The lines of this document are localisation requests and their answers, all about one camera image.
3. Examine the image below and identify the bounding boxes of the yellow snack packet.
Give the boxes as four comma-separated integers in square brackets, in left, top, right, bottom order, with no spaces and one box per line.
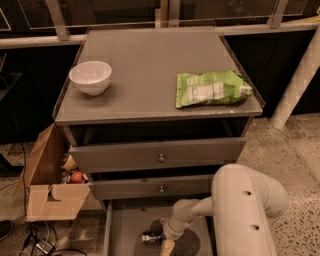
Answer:
[61,154,77,173]

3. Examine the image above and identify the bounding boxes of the grey drawer cabinet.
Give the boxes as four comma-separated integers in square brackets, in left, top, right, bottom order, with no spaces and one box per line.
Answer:
[52,27,265,204]

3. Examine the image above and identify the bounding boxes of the silver blue redbull can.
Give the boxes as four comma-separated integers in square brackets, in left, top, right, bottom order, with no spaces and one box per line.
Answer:
[141,232,164,244]

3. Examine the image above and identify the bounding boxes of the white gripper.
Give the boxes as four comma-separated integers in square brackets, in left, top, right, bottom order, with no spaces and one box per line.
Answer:
[160,216,186,256]

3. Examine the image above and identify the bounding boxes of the bottom grey drawer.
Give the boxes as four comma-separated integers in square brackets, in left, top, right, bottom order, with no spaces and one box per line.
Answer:
[104,197,217,256]

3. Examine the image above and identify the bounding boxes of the grey drawer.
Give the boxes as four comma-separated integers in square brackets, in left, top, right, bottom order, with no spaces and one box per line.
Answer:
[89,174,214,200]
[104,197,217,256]
[70,137,246,173]

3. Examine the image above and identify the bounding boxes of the metal railing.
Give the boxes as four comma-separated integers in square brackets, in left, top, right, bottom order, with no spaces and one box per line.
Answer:
[0,0,320,49]

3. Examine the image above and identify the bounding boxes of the white ceramic bowl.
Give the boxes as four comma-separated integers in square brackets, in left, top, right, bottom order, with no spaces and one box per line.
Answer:
[69,61,112,96]

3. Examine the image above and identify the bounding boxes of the red apple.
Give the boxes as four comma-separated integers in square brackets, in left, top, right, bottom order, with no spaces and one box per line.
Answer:
[70,171,83,184]

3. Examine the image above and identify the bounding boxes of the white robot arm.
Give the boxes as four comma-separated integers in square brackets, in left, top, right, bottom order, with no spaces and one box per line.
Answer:
[160,164,289,256]

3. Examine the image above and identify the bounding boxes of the middle grey drawer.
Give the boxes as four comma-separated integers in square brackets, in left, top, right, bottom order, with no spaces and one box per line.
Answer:
[89,174,214,200]

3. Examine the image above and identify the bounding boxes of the top grey drawer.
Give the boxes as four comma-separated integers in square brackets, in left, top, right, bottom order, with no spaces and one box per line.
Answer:
[70,137,246,173]

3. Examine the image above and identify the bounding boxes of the brown cardboard box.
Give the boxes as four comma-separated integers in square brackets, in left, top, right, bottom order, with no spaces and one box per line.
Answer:
[14,124,90,222]

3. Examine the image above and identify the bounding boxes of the green chip bag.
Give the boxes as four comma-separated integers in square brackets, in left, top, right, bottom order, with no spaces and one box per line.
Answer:
[176,71,253,108]

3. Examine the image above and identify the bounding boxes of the black floor cables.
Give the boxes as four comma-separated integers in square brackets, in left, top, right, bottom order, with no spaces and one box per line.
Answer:
[0,143,88,256]

